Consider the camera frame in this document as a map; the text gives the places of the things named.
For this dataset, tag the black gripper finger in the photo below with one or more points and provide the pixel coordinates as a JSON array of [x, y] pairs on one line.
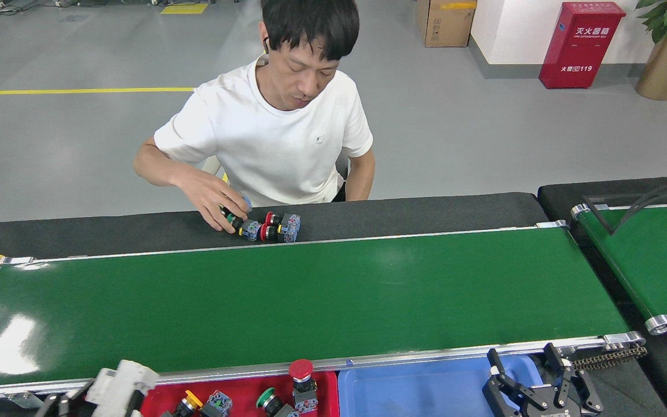
[[58, 407], [504, 397], [135, 405], [576, 399]]

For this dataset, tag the white circuit breaker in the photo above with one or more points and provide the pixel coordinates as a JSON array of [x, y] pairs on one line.
[[119, 382]]

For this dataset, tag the yellow push button switch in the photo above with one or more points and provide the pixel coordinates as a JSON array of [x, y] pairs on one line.
[[193, 399]]

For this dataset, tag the grey blue push button switch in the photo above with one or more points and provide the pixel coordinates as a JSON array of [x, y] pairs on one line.
[[217, 403]]

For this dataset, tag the green push button switch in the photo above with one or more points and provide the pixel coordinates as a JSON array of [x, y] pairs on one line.
[[247, 202], [250, 230], [264, 398]]

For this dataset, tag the red push button switch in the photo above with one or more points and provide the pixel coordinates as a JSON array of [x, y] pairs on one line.
[[290, 220], [287, 235], [300, 369]]

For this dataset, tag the person's right forearm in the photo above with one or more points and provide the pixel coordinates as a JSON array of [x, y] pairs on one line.
[[162, 172]]

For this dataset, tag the red plastic tray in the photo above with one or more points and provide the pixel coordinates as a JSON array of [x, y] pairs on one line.
[[241, 394]]

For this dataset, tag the short green conveyor belt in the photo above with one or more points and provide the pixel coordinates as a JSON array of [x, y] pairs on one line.
[[652, 260]]

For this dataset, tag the long green conveyor belt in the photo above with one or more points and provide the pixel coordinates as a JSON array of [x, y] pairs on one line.
[[310, 301]]

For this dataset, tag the person's right hand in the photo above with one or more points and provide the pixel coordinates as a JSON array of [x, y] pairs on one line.
[[215, 200]]

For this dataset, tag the blue plastic bin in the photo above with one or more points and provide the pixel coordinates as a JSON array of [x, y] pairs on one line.
[[414, 391]]

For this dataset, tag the thin black rod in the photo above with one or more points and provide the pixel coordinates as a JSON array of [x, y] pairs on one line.
[[600, 215]]

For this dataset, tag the person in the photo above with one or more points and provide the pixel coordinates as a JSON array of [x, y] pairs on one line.
[[275, 139]]

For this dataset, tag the red fire extinguisher cabinet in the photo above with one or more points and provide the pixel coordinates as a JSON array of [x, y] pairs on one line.
[[579, 52]]

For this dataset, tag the cardboard box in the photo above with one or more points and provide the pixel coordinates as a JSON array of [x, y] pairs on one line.
[[443, 26]]

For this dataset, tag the black earbud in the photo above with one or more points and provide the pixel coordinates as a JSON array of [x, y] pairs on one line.
[[265, 45]]

